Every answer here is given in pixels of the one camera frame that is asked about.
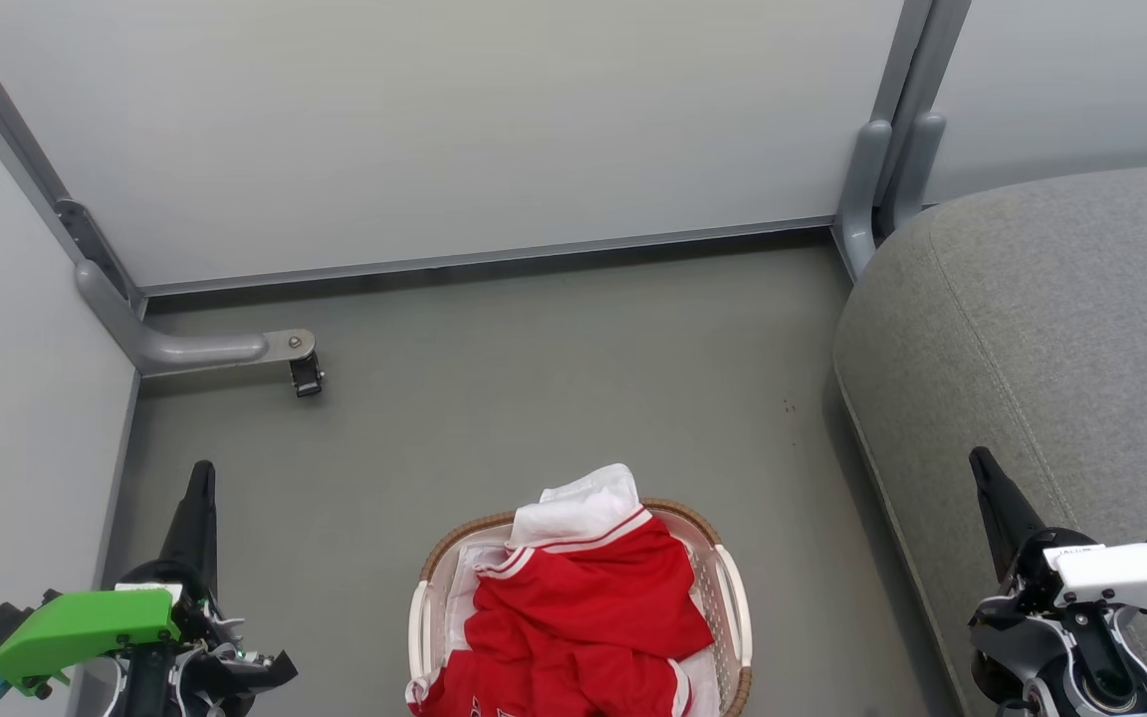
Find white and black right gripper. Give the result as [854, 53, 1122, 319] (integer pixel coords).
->
[968, 446, 1147, 643]

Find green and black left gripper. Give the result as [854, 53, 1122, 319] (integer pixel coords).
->
[0, 459, 299, 698]

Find red shorts with pale hem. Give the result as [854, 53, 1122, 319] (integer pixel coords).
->
[406, 622, 694, 717]

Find red jersey with striped trim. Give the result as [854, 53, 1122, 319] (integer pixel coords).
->
[472, 463, 717, 663]

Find grey fabric sofa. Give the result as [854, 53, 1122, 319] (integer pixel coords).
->
[832, 162, 1147, 717]

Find white cloth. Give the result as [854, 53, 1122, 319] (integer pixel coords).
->
[442, 543, 525, 688]

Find long grey partition foot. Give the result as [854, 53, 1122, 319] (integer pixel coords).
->
[76, 261, 318, 377]

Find wicker and white laundry basket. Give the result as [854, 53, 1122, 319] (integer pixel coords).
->
[407, 498, 754, 717]

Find short grey partition foot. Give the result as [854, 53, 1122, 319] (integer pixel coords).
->
[882, 112, 948, 240]
[837, 119, 893, 280]

